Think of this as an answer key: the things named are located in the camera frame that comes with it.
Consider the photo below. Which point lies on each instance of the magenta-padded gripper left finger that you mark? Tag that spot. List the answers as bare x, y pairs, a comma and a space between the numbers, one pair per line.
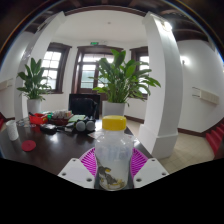
75, 171

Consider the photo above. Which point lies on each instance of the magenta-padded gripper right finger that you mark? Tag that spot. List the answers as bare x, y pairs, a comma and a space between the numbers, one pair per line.
151, 171

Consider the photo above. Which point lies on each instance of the yellow-capped clear drink bottle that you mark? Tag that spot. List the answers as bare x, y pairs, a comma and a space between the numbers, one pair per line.
114, 150

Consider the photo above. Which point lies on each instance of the grey-headed microphone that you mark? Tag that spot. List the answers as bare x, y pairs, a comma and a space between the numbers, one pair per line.
90, 125
80, 126

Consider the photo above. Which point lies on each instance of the black pouch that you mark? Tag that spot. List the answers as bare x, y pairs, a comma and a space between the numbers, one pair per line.
48, 128

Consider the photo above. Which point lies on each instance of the flat round red coaster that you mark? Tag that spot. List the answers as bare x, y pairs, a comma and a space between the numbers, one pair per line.
28, 145

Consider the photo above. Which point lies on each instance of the green notebook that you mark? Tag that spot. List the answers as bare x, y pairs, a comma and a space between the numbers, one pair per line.
77, 118

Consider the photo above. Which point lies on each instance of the brown box of small items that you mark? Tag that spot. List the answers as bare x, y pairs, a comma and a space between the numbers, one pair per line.
61, 117

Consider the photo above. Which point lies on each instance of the red plastic box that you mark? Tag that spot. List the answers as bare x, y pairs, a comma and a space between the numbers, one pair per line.
38, 119

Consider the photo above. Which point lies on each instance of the black office chair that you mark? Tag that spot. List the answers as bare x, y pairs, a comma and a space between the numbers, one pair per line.
83, 105

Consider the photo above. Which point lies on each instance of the red carpeted staircase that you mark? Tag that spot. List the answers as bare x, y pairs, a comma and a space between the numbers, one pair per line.
2, 121
216, 136

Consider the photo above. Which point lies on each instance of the potted green plant white pot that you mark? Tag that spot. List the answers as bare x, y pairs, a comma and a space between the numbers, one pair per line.
34, 106
113, 108

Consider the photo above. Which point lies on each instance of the dark wooden glazed door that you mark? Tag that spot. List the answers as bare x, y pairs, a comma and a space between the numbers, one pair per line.
87, 71

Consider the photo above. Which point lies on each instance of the dark-framed window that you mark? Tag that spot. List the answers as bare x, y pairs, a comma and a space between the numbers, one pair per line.
53, 66
144, 60

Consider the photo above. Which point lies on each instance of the green exit sign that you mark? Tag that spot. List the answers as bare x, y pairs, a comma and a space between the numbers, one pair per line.
94, 42

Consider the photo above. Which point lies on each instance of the glowing wall lamp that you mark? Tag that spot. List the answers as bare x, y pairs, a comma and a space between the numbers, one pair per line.
185, 60

